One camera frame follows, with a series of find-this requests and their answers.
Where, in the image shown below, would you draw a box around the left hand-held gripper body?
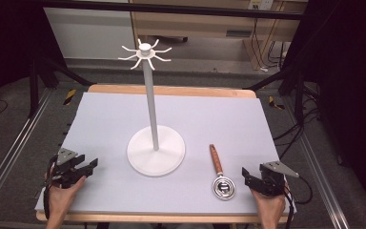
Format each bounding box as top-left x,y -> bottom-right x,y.
46,147 -> 88,190

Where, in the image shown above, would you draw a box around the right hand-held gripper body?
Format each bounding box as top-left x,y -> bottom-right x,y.
250,160 -> 300,198

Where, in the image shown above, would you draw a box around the person's left hand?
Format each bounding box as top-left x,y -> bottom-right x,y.
45,176 -> 87,223

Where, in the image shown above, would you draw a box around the person's right hand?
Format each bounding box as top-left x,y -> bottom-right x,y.
251,187 -> 288,225

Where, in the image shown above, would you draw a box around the pale grey table mat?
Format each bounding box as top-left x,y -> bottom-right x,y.
34,92 -> 298,215

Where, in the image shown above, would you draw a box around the yellow black floor tape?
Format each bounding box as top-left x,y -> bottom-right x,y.
62,88 -> 77,107
268,95 -> 286,111

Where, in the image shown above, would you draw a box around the black metal stand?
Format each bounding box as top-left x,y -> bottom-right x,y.
242,56 -> 320,126
28,52 -> 93,119

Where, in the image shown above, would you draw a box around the white hook rack stand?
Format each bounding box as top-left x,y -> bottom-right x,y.
117,37 -> 187,178

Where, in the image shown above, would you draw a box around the white cabinet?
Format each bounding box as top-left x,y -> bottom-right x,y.
43,7 -> 137,60

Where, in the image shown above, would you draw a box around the dark curtain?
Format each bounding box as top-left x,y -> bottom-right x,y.
281,0 -> 366,221
0,0 -> 65,123

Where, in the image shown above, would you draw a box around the wooden desk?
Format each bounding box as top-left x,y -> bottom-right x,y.
129,0 -> 310,72

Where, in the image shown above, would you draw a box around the white power strip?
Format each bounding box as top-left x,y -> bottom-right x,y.
247,0 -> 275,10

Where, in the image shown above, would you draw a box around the metal scoop with wooden handle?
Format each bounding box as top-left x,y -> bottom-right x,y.
208,143 -> 237,201

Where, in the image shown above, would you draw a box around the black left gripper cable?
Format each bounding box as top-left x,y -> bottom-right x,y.
42,154 -> 60,221

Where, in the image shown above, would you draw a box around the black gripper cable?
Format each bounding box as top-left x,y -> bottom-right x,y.
282,175 -> 315,229
42,154 -> 60,221

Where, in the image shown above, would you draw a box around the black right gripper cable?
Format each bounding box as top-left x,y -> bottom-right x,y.
282,175 -> 315,229

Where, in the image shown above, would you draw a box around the metal floor rail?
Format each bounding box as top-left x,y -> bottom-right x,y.
0,90 -> 54,221
281,96 -> 351,229

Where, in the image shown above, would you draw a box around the black floor cables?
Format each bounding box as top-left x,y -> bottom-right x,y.
272,107 -> 321,160

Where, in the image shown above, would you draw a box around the hanging desk cables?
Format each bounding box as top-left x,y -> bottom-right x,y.
251,18 -> 288,73

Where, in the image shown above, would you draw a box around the black horizontal frame bar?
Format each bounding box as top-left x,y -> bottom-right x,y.
41,0 -> 303,21

